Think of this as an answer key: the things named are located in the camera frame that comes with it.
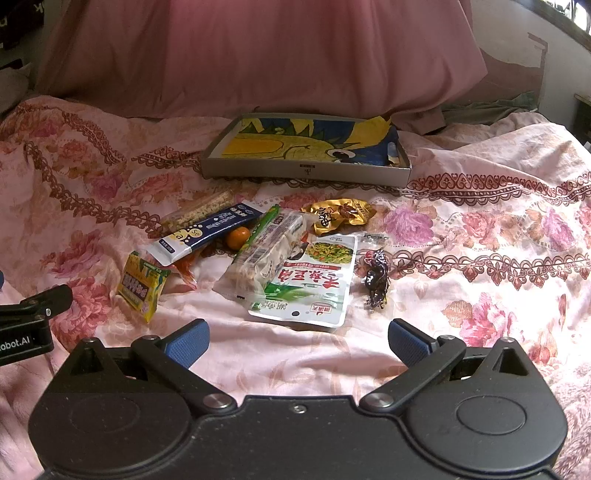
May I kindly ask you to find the green stick snack packet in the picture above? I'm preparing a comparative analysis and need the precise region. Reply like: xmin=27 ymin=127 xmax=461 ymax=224
xmin=233 ymin=204 xmax=280 ymax=262

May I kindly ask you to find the large pink pillow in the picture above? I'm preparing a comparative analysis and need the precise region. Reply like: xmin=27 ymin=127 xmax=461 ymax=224
xmin=37 ymin=1 xmax=487 ymax=118

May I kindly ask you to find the clear noodle cracker pack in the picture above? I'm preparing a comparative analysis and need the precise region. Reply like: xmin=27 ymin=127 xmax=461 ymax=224
xmin=161 ymin=191 xmax=235 ymax=235

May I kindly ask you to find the yellow green candy packet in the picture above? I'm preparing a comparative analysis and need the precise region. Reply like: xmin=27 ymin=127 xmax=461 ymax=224
xmin=116 ymin=251 xmax=170 ymax=324

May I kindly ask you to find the grey cardboard tray box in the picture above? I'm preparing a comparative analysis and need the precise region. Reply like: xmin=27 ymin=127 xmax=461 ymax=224
xmin=201 ymin=112 xmax=412 ymax=188

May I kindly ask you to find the dark dried fruit packet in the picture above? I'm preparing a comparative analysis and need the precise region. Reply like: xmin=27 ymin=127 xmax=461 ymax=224
xmin=363 ymin=249 xmax=390 ymax=309

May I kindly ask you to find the clear peanut snack bag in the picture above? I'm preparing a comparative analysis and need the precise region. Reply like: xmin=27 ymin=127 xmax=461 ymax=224
xmin=213 ymin=207 xmax=314 ymax=305

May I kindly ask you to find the small clear wrapper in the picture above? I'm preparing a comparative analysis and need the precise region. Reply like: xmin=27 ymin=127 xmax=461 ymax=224
xmin=361 ymin=232 xmax=389 ymax=249

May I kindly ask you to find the gold foil snack packet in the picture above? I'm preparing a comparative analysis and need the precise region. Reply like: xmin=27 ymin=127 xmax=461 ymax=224
xmin=301 ymin=198 xmax=377 ymax=235

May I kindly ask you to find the dark blue powder stick sachet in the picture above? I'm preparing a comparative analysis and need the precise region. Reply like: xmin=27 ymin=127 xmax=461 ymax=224
xmin=146 ymin=201 xmax=263 ymax=267

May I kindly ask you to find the white green pickle packet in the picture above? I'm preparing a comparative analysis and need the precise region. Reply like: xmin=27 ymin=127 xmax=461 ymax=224
xmin=249 ymin=234 xmax=358 ymax=330

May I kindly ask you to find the orange red snack wrapper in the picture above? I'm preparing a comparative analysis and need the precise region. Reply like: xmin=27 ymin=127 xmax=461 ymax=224
xmin=174 ymin=244 xmax=233 ymax=291

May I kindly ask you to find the green grey folded cloth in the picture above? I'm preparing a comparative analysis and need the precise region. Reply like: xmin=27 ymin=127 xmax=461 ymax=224
xmin=442 ymin=91 xmax=538 ymax=125

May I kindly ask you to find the small orange mandarin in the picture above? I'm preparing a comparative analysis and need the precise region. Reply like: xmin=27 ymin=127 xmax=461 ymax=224
xmin=225 ymin=226 xmax=250 ymax=251

